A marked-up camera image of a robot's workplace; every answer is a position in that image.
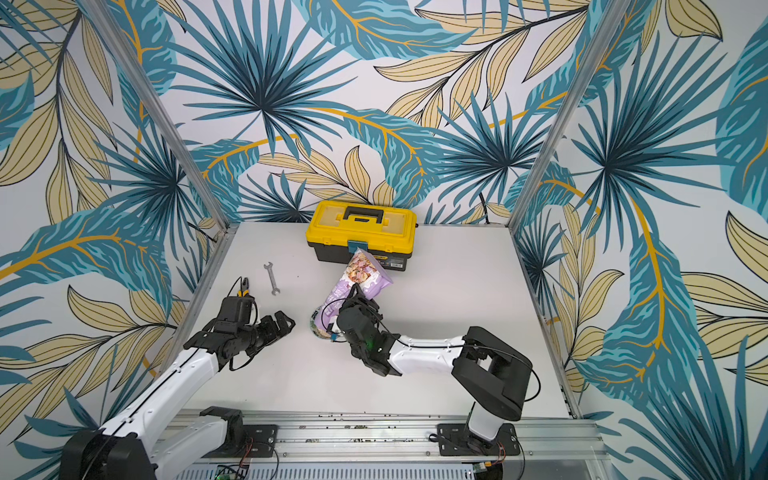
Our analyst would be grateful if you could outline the silver open-end wrench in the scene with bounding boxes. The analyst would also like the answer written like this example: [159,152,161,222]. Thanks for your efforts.
[263,262,281,296]

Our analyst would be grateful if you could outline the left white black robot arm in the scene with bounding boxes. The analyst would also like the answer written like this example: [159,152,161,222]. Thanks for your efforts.
[59,294,295,479]

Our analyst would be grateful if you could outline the yellow black plastic toolbox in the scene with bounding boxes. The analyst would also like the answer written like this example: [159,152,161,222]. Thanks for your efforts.
[306,200,417,271]

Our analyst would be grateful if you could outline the left aluminium frame post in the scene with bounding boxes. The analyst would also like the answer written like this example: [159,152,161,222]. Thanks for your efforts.
[81,0,230,230]

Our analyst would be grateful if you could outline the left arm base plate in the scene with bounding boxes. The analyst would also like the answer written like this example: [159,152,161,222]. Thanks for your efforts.
[203,424,279,459]

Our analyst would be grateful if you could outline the aluminium frame post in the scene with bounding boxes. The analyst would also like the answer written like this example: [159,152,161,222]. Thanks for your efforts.
[508,1,629,236]
[81,0,230,230]

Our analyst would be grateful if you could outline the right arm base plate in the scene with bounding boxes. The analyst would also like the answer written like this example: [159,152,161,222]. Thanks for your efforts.
[428,423,522,457]

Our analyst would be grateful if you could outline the yellow black pliers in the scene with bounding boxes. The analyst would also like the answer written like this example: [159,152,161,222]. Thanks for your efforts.
[237,277,249,297]

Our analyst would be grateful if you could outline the purple oats bag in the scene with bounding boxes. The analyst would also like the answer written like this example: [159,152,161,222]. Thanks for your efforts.
[314,249,392,331]

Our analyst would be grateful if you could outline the aluminium mounting rail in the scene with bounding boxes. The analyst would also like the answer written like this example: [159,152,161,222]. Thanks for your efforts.
[98,410,612,466]

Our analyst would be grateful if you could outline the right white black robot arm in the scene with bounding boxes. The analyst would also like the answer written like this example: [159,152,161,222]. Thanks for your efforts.
[335,284,541,445]

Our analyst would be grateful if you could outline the right aluminium frame post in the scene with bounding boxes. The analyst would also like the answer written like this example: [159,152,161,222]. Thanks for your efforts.
[508,1,629,236]

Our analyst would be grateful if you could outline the green leaf pattern bowl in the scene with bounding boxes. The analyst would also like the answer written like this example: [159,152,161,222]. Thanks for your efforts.
[309,308,346,343]

